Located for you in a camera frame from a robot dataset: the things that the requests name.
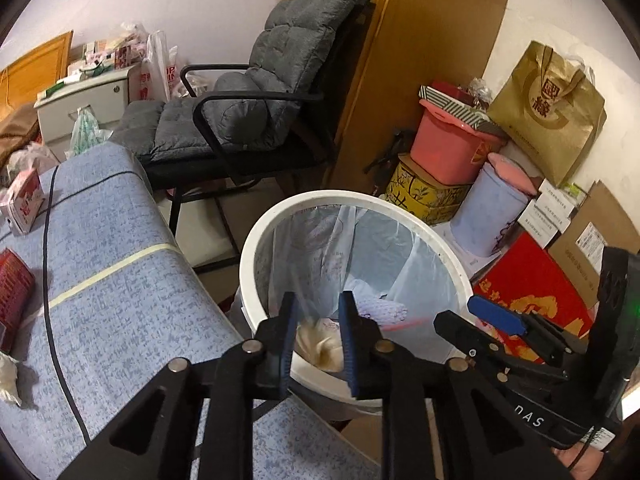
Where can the red packet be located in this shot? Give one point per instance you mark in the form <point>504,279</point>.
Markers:
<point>15,290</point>

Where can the white purple patterned packet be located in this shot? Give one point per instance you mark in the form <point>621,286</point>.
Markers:
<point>380,307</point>

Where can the wooden headboard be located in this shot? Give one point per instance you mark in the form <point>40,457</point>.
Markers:
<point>35,75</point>

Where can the yellow floral box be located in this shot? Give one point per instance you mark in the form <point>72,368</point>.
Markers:
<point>425,195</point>

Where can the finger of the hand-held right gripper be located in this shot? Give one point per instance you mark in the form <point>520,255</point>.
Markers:
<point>460,330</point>
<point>495,312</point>

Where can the light blue bucket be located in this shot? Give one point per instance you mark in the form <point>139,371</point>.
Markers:
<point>485,215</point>

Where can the white plastic bag red print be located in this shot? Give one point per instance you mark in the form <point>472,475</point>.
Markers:
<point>160,70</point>

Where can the wooden wardrobe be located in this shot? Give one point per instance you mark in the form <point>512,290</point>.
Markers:
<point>425,35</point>

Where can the pink lid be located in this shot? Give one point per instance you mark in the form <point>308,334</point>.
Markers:
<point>515,172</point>

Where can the person's right hand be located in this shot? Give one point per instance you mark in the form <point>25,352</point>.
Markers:
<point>592,467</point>

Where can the white bedside cabinet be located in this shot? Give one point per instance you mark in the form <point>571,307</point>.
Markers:
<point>95,100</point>

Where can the clear cellophane wrap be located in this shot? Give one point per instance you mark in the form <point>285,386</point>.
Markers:
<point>480,90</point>

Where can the white tissue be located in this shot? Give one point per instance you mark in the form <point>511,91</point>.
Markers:
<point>7,377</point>
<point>320,352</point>

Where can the clear plastic bag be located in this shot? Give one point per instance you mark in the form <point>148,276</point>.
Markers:
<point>192,85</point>

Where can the red gift box gold print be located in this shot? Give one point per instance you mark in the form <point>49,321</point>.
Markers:
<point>530,280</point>

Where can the white crumpled plastic bag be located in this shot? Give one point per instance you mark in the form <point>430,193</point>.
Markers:
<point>27,157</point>

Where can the clear plastic bin liner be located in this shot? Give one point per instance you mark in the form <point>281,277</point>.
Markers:
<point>320,250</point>

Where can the pink white carton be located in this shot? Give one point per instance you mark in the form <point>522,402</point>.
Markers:
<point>25,200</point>

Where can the striped gift box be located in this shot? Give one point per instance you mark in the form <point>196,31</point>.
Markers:
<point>450,102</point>

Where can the pink plastic tub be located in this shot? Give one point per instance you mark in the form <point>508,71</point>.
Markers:
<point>445,150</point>

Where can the white labelled box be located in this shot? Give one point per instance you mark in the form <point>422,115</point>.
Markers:
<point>560,195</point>
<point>537,232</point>
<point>550,212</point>

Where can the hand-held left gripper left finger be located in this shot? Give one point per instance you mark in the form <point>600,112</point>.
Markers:
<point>287,345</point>

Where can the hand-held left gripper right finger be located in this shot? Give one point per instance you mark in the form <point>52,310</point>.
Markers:
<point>350,347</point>

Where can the black office chair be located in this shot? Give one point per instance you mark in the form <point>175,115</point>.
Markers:
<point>200,172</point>

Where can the brown cardboard box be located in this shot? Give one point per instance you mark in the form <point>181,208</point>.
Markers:
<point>600,230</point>

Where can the brown blanket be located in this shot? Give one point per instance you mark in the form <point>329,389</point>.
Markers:
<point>15,127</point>

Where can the gold paper bag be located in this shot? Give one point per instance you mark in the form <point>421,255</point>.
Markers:
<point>545,110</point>

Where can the masking tape strip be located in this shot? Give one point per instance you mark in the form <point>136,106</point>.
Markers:
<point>115,270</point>

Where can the pile of small packets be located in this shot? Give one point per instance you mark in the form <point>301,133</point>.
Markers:
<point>105,55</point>

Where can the green plastic bag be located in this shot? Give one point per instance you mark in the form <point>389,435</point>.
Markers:
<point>87,132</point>

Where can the grey quilted chair cushion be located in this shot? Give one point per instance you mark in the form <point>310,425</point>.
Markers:
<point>280,60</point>

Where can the white round trash bin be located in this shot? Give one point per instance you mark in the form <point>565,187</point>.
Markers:
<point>260,240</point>

